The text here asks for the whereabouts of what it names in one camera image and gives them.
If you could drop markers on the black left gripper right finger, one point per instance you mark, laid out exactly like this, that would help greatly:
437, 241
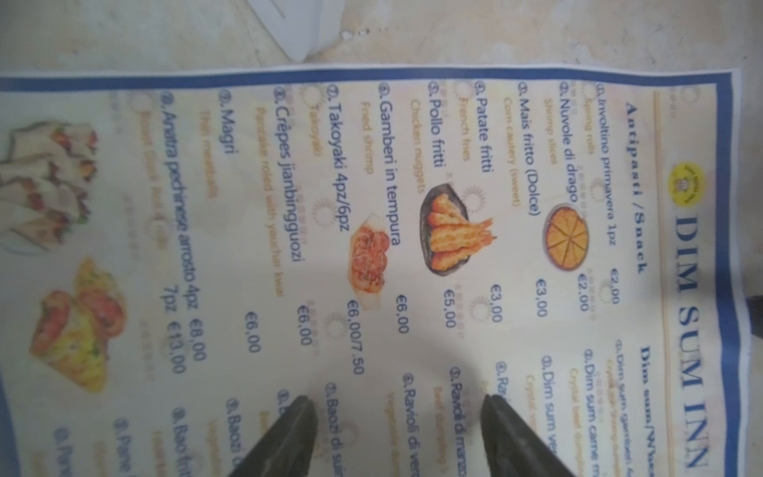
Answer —
512, 448

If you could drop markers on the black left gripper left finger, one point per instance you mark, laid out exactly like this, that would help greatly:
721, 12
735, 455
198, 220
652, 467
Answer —
287, 447

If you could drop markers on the Dim Sum Inn blue-bordered menu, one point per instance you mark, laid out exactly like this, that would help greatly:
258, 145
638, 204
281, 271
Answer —
183, 256

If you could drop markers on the large frosted acrylic menu rack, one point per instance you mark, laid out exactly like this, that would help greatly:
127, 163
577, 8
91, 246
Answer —
301, 28

